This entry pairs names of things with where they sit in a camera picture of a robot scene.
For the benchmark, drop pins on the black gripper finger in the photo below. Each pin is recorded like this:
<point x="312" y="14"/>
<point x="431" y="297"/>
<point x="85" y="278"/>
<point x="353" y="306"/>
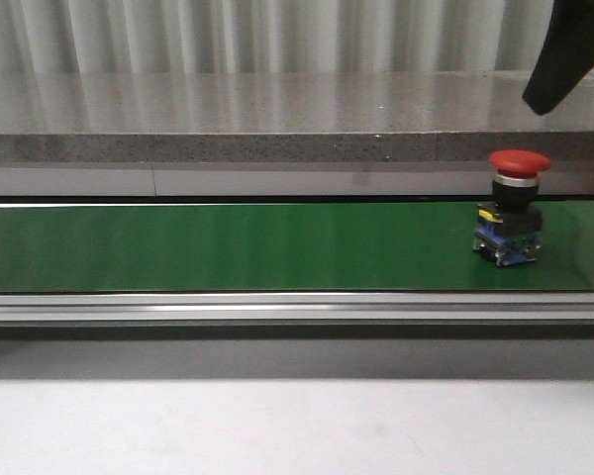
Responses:
<point x="566" y="57"/>

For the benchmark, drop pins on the green conveyor belt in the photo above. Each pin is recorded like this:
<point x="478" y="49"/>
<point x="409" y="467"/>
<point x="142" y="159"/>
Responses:
<point x="280" y="247"/>

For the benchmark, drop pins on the grey speckled stone counter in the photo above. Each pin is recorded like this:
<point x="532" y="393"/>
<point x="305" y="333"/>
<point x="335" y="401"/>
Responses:
<point x="391" y="117"/>

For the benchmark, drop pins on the white pleated curtain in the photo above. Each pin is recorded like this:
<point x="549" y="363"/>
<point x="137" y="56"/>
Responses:
<point x="270" y="36"/>

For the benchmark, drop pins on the aluminium conveyor front rail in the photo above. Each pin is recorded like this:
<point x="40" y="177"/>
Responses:
<point x="296" y="308"/>

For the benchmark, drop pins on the white conveyor back rail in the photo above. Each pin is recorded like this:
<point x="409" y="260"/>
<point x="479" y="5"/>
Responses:
<point x="433" y="179"/>

